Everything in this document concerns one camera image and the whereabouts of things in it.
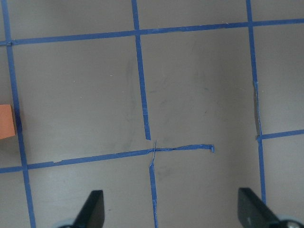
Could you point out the orange foam block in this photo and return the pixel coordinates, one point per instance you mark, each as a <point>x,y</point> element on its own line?
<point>7,128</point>

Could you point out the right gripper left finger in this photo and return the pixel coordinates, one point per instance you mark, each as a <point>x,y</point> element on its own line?
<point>92,213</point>

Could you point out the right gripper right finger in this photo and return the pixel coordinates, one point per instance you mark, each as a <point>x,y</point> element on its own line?
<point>254,213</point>

